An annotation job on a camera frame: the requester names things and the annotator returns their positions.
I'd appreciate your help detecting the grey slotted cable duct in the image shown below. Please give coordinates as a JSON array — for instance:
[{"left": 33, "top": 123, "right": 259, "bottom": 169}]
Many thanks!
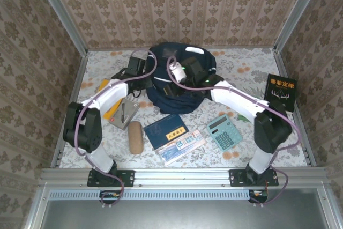
[{"left": 48, "top": 189, "right": 254, "bottom": 201}]

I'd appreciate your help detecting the navy blue backpack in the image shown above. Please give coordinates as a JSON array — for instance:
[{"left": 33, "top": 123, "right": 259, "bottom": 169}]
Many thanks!
[{"left": 146, "top": 41, "right": 218, "bottom": 115}]

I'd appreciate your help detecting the blue notebook with yellow label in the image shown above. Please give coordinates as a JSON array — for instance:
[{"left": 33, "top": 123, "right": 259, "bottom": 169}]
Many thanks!
[{"left": 143, "top": 114, "right": 187, "bottom": 150}]

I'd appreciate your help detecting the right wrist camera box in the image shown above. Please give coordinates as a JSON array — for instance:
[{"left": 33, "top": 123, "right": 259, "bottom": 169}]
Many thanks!
[{"left": 170, "top": 62, "right": 187, "bottom": 82}]

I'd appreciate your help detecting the yellow book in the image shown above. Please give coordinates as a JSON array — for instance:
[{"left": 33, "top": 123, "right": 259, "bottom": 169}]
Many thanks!
[{"left": 98, "top": 78, "right": 125, "bottom": 121}]

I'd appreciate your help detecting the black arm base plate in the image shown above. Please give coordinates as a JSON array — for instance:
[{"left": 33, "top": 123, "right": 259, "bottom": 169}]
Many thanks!
[
  {"left": 229, "top": 169, "right": 279, "bottom": 187},
  {"left": 87, "top": 169, "right": 135, "bottom": 188}
]

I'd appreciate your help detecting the floral tablecloth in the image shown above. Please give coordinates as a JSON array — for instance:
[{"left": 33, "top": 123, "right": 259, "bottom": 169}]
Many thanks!
[{"left": 58, "top": 48, "right": 309, "bottom": 169}]

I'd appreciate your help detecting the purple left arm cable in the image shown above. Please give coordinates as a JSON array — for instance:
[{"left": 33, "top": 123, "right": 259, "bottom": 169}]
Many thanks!
[{"left": 74, "top": 48, "right": 159, "bottom": 209}]

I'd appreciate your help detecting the teal calculator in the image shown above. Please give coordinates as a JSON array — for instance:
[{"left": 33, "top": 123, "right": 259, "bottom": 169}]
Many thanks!
[{"left": 206, "top": 114, "right": 243, "bottom": 152}]

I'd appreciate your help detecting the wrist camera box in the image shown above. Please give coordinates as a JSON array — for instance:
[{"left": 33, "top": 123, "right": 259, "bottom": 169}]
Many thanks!
[
  {"left": 170, "top": 62, "right": 187, "bottom": 82},
  {"left": 127, "top": 56, "right": 147, "bottom": 76}
]

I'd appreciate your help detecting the black book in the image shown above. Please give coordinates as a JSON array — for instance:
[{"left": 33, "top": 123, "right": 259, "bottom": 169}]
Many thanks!
[{"left": 264, "top": 73, "right": 298, "bottom": 113}]

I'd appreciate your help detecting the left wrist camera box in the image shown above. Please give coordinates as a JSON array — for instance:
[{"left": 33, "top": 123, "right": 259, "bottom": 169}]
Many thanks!
[{"left": 127, "top": 56, "right": 147, "bottom": 76}]

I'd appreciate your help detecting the brown pencil case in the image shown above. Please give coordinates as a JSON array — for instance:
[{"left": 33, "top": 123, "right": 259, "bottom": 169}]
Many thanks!
[{"left": 128, "top": 121, "right": 145, "bottom": 155}]

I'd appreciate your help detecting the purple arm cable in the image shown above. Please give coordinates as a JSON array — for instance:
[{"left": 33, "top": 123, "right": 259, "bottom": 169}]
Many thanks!
[
  {"left": 74, "top": 48, "right": 159, "bottom": 209},
  {"left": 166, "top": 56, "right": 300, "bottom": 209}
]

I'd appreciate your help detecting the aluminium frame post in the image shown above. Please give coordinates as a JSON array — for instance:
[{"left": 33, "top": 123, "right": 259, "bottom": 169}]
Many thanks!
[
  {"left": 274, "top": 0, "right": 326, "bottom": 53},
  {"left": 32, "top": 0, "right": 88, "bottom": 57}
]

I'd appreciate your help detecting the grey notebook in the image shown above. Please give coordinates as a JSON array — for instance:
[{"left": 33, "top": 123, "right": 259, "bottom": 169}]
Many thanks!
[{"left": 109, "top": 97, "right": 140, "bottom": 130}]

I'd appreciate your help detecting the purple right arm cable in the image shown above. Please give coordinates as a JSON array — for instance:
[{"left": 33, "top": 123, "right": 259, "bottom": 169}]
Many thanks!
[{"left": 166, "top": 56, "right": 300, "bottom": 209}]

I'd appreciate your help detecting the aluminium mounting rail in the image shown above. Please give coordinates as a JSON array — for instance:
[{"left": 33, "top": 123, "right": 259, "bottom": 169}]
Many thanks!
[{"left": 40, "top": 167, "right": 328, "bottom": 188}]

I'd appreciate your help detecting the grey metal panel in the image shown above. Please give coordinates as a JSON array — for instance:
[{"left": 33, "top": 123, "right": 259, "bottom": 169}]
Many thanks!
[{"left": 40, "top": 199, "right": 330, "bottom": 229}]

